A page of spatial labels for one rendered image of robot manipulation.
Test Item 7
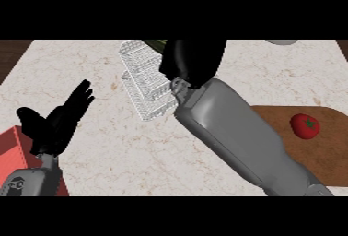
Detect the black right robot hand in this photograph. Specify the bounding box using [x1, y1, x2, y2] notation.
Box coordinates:
[158, 40, 229, 90]

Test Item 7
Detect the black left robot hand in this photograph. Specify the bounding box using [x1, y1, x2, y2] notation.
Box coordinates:
[15, 78, 96, 157]

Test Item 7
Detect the green squash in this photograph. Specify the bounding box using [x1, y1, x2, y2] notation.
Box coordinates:
[143, 40, 168, 53]

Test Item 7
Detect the brown wooden cutting board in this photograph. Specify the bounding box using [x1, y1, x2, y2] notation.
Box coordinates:
[251, 105, 348, 187]

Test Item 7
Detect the red placemat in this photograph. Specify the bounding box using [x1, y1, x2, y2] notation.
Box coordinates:
[0, 124, 71, 197]

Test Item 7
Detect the grey round object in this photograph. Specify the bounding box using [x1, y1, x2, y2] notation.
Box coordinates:
[266, 40, 300, 46]

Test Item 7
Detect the red tomato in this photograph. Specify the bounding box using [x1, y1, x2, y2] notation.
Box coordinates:
[289, 112, 322, 140]

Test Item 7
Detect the white wire tiered basket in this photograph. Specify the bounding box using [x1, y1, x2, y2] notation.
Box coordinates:
[118, 40, 180, 122]

